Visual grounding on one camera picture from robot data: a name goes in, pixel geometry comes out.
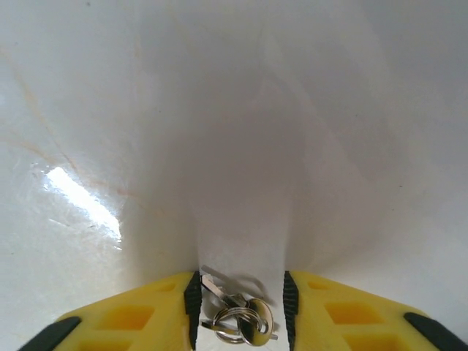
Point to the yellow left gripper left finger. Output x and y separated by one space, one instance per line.
153 321

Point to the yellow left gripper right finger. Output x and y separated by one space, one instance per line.
329 321

